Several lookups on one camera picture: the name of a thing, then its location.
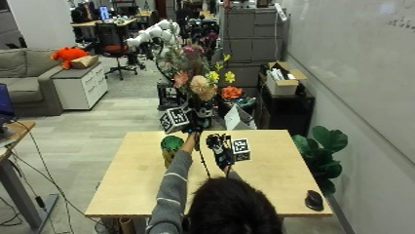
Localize person's left hand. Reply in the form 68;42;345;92
181;111;215;135

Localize person's right hand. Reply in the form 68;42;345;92
205;132;237;172

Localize mixed flower bouquet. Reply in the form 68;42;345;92
161;44;237;131

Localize left glove marker cube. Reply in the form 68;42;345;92
159;105;192;136

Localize glove marker cube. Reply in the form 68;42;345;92
232;137;253;163
159;105;192;136

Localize right glove marker cube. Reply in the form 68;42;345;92
232;137;253;163

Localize white folded paper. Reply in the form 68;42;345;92
224;103;258;132

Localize green and yellow vase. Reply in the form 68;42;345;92
160;135;187;170

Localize orange flower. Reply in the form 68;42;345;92
221;85;245;101

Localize black crate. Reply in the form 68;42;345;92
156;80;188;112

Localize black cabinet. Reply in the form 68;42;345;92
256;72;317;137

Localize open cardboard box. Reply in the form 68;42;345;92
264;60;309;98

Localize green leafy potted plant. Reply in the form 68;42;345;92
290;125;350;198

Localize grey filing cabinets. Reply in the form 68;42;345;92
220;7;288;89

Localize white flowers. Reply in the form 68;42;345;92
127;19;183;51

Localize black computer mouse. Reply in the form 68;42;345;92
304;189;326;213

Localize white drawer cabinet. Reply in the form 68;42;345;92
51;62;111;111

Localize black office chair red seat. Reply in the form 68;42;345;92
94;21;140;81

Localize brown paper bag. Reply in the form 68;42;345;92
70;55;100;70

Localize cardboard tube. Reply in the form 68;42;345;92
119;216;136;234

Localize orange plush toy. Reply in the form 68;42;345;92
50;46;91;70

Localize wooden office desk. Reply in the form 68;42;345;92
71;17;139;29

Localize whiteboard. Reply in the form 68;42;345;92
284;0;415;165

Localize computer monitor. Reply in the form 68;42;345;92
98;5;112;21

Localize grey sofa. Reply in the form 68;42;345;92
0;47;68;118

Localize blue laptop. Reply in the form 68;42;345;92
0;83;18;125

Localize wooden side desk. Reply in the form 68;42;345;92
0;120;60;230

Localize black glove cable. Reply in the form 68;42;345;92
195;132;213;179

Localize black floor cable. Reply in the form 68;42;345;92
7;120;108;228

